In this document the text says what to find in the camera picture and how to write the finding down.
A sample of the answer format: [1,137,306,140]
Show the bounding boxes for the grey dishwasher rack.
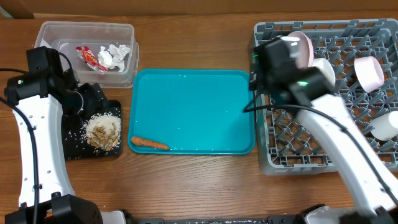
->
[252,19,397,175]

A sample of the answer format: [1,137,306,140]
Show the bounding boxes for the foil wrapper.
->
[98,44,130,72]

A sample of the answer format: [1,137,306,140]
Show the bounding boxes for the red snack wrapper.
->
[76,46,108,72]

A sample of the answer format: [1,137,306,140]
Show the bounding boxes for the white rice pile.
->
[86,115,122,133]

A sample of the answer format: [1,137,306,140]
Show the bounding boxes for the cream bowl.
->
[312,58,336,85]

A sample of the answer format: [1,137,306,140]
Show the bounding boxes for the orange carrot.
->
[131,136,170,150]

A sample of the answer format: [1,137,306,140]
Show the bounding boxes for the black food waste tray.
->
[62,100,123,161]

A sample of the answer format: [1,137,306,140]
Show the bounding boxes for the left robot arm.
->
[1,47,134,223]

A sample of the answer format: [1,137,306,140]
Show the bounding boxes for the clear plastic waste bin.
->
[35,21,139,88]

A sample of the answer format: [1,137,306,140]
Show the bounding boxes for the large white plate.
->
[288,31,314,68]

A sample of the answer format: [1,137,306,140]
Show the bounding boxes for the small white plate bowl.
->
[354,56,384,93]

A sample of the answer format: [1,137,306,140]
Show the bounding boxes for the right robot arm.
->
[249,37,397,223]

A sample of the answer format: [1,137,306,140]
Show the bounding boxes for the teal serving tray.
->
[127,68,255,155]

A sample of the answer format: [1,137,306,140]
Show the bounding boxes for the peanut shells pile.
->
[86,126,120,151]

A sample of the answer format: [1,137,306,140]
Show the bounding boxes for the small white cup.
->
[370,111,398,141]

